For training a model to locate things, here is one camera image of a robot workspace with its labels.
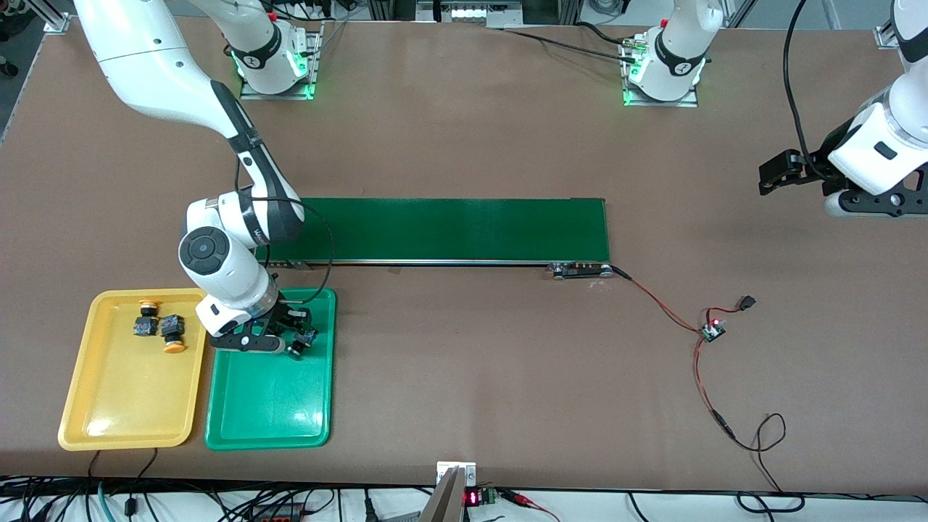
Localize green mushroom push button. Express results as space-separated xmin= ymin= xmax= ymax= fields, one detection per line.
xmin=285 ymin=328 xmax=320 ymax=361

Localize yellow mushroom push button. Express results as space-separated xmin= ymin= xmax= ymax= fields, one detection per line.
xmin=159 ymin=314 xmax=187 ymax=355
xmin=133 ymin=298 xmax=161 ymax=337

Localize green plastic tray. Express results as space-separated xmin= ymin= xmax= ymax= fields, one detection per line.
xmin=204 ymin=287 xmax=337 ymax=451

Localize red-black lead with black plug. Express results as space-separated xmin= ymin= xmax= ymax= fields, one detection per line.
xmin=714 ymin=295 xmax=757 ymax=323

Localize yellow plastic tray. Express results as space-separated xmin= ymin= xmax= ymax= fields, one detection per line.
xmin=57 ymin=288 xmax=212 ymax=452

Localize red-black conveyor motor lead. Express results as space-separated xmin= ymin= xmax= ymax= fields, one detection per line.
xmin=609 ymin=265 xmax=705 ymax=336

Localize green conveyor belt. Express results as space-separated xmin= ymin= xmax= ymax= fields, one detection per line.
xmin=255 ymin=196 xmax=616 ymax=280

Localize red-black power supply lead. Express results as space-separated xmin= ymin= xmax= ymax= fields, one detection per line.
xmin=692 ymin=337 xmax=787 ymax=494

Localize red clip leads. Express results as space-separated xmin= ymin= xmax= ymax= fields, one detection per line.
xmin=499 ymin=489 xmax=563 ymax=522

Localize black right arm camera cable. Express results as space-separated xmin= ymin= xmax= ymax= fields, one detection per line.
xmin=233 ymin=156 xmax=335 ymax=305

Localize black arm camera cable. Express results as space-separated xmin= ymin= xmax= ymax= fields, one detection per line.
xmin=233 ymin=156 xmax=335 ymax=305
xmin=782 ymin=0 xmax=834 ymax=183

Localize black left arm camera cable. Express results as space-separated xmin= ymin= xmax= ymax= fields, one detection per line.
xmin=782 ymin=0 xmax=834 ymax=183

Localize short black table cable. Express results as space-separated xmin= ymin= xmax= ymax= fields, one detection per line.
xmin=576 ymin=20 xmax=639 ymax=48

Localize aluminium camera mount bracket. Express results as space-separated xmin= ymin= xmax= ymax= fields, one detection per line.
xmin=419 ymin=461 xmax=478 ymax=522

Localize black cable with ferrite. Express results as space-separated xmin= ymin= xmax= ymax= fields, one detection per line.
xmin=125 ymin=448 xmax=159 ymax=517

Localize long black table cable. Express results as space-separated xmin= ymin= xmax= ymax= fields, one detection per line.
xmin=493 ymin=22 xmax=646 ymax=66

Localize black looped floor cable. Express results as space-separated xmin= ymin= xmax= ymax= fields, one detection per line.
xmin=736 ymin=492 xmax=805 ymax=514

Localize aluminium frame with device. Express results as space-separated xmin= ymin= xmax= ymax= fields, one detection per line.
xmin=415 ymin=0 xmax=524 ymax=28

